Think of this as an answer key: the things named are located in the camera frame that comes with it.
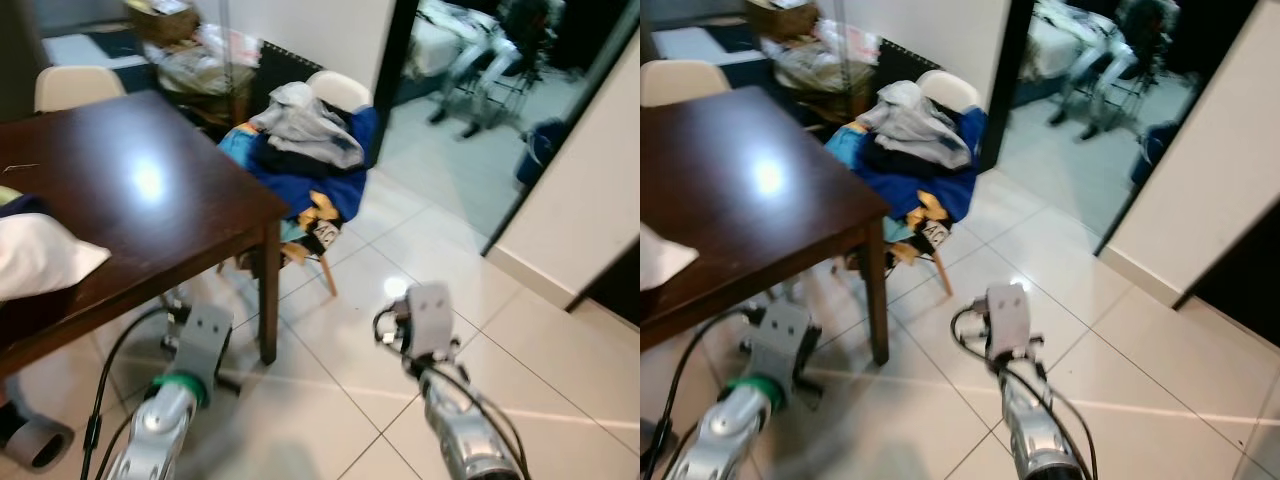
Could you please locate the clear plastic bag of clothes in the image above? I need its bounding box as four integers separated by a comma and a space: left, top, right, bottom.
775, 25, 881, 101
150, 25, 263, 101

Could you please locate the cream plastic chair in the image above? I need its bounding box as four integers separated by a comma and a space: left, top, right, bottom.
840, 70, 986, 298
640, 60, 733, 107
34, 66, 127, 113
235, 70, 376, 298

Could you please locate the dark brown wooden table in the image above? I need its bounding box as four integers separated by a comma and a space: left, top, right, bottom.
640, 86, 893, 366
0, 90, 291, 379

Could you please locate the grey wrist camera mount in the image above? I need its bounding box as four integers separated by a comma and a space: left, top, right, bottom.
172, 302, 235, 396
405, 283, 459, 363
745, 300, 813, 393
985, 283, 1033, 361

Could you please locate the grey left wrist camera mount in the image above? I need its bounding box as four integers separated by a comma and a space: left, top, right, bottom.
172, 302, 235, 396
745, 300, 813, 393

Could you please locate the open cardboard box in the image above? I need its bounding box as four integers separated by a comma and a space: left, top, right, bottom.
125, 0, 201, 41
748, 0, 823, 41

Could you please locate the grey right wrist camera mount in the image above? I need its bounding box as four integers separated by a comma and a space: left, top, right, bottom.
405, 283, 459, 363
985, 283, 1033, 361

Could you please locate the white t-shirt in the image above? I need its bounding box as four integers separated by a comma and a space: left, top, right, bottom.
0, 212, 111, 301
640, 225, 699, 293

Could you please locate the black foam mat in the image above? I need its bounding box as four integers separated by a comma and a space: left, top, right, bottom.
255, 40, 331, 101
880, 38, 946, 91

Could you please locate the yellow garment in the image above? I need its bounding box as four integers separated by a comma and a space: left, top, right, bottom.
300, 190, 346, 226
905, 190, 951, 229

